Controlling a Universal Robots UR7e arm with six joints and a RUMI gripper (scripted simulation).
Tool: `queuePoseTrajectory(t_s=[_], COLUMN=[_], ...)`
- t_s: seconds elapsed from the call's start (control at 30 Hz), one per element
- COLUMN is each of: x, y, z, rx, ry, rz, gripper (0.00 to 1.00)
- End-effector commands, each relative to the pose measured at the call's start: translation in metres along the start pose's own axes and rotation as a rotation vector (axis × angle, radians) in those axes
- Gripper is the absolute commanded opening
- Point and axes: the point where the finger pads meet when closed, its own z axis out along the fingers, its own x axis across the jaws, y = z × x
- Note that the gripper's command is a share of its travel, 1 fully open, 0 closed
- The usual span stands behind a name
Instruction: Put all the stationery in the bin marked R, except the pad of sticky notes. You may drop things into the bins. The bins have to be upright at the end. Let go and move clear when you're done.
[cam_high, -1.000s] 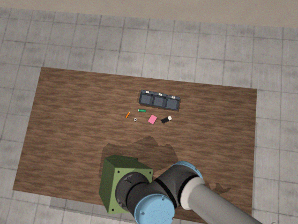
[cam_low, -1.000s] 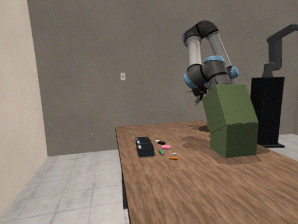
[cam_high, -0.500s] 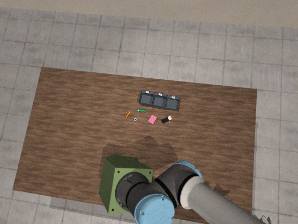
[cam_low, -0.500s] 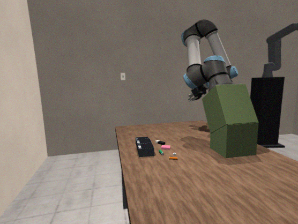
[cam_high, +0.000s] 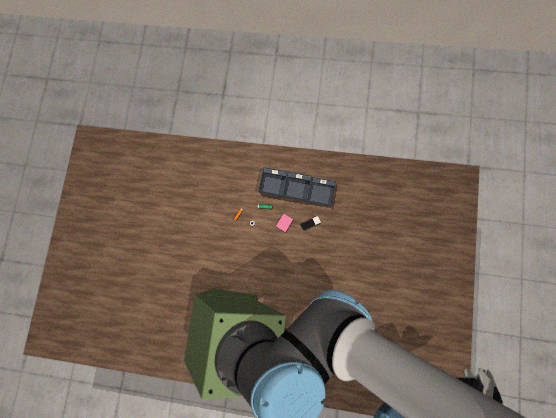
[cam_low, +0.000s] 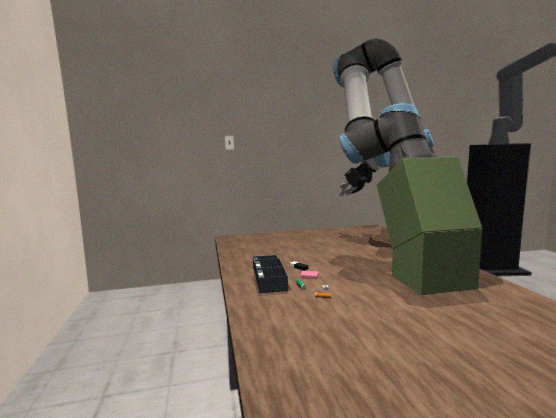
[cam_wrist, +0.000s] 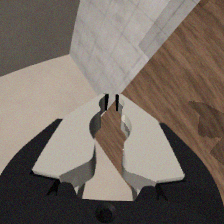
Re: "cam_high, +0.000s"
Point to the grey three-compartment bin rack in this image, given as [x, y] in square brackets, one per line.
[295, 186]

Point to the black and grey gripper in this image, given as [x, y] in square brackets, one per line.
[490, 388]

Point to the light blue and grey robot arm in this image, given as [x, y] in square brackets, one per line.
[285, 377]

